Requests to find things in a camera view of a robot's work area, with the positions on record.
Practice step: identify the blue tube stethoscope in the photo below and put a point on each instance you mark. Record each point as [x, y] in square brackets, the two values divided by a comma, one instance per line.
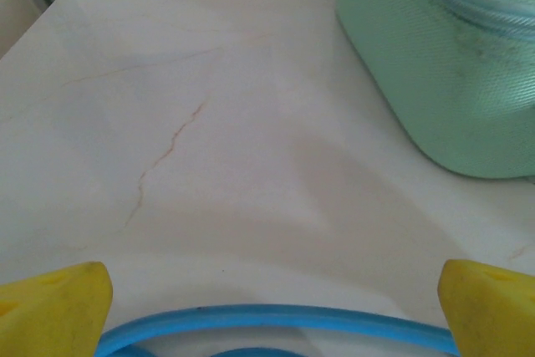
[271, 316]

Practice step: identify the mint green zippered case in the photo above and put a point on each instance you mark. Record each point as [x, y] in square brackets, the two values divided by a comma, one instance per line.
[451, 81]

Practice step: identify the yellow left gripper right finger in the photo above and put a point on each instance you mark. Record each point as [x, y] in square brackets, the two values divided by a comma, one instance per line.
[489, 315]

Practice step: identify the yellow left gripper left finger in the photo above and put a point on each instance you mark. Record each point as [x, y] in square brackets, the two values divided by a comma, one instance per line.
[50, 311]

